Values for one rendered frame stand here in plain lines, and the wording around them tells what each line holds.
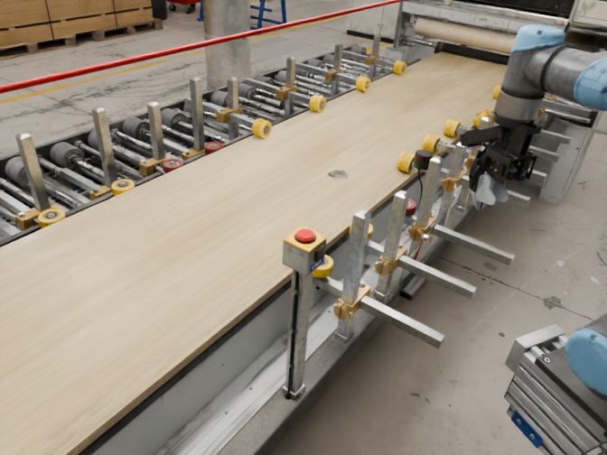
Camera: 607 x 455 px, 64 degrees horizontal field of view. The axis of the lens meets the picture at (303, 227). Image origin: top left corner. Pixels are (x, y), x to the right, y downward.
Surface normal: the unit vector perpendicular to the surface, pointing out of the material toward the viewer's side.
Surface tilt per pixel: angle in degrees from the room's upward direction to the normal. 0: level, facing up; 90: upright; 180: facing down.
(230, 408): 0
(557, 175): 90
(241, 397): 0
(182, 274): 0
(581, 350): 97
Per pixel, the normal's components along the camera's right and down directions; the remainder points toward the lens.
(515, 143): -0.90, 0.19
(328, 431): 0.06, -0.83
